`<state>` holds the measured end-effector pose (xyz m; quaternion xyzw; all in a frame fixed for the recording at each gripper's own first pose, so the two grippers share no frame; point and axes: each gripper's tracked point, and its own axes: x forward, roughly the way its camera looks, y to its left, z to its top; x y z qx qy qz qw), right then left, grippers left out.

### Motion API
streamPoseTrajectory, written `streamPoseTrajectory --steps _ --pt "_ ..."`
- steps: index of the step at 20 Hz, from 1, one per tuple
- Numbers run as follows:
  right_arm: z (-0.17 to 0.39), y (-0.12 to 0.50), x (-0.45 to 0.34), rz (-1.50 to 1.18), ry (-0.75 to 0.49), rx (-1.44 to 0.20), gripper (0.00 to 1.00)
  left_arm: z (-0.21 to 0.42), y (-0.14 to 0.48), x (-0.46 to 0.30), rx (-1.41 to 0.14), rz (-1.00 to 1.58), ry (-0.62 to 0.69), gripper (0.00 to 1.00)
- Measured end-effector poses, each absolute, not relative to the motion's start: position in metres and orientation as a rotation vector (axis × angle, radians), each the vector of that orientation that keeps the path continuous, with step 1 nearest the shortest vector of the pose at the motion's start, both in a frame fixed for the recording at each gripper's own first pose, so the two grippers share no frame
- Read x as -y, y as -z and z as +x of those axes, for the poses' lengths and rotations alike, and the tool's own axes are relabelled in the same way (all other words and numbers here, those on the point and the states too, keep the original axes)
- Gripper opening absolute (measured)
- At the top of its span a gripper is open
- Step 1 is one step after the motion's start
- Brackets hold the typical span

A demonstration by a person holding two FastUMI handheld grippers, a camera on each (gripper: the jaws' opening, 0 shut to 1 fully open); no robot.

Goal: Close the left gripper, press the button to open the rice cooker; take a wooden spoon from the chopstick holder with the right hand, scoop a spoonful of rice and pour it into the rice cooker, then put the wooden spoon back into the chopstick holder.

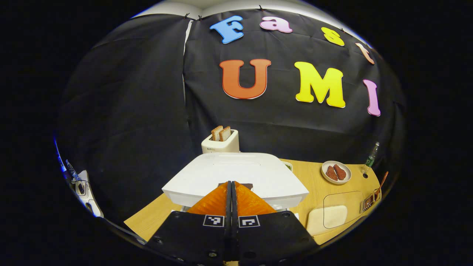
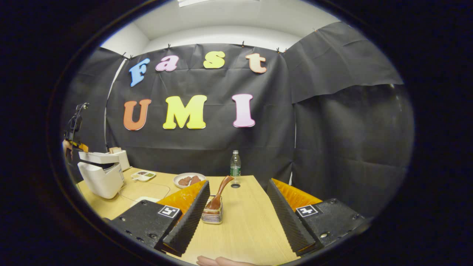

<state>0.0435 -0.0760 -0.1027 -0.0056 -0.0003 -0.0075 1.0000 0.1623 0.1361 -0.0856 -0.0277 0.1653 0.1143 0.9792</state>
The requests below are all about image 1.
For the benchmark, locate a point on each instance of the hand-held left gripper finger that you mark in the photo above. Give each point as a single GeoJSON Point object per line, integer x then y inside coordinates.
{"type": "Point", "coordinates": [228, 236]}
{"type": "Point", "coordinates": [235, 236]}

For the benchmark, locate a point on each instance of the white rice cooker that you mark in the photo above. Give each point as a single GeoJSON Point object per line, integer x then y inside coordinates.
{"type": "Point", "coordinates": [236, 170]}

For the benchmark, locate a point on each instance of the white divided grain dish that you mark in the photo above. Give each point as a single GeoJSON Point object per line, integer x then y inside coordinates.
{"type": "Point", "coordinates": [288, 166]}

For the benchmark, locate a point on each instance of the white toaster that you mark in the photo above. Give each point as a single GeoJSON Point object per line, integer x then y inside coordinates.
{"type": "Point", "coordinates": [221, 146]}

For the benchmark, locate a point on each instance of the brown toast slice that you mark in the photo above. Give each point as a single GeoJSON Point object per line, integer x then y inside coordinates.
{"type": "Point", "coordinates": [225, 133]}
{"type": "Point", "coordinates": [216, 133]}

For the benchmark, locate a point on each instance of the white round plate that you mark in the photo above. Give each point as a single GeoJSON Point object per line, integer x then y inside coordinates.
{"type": "Point", "coordinates": [324, 174]}

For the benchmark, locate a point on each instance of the brown meat piece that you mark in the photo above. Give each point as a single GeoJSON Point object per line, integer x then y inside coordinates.
{"type": "Point", "coordinates": [332, 173]}
{"type": "Point", "coordinates": [340, 172]}

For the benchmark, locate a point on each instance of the white device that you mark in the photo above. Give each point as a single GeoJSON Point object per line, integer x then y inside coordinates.
{"type": "Point", "coordinates": [85, 192]}

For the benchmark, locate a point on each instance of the green label water bottle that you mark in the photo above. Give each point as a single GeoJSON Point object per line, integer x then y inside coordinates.
{"type": "Point", "coordinates": [370, 160]}

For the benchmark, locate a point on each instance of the blue and white banner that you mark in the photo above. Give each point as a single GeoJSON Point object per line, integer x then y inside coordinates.
{"type": "Point", "coordinates": [60, 159]}

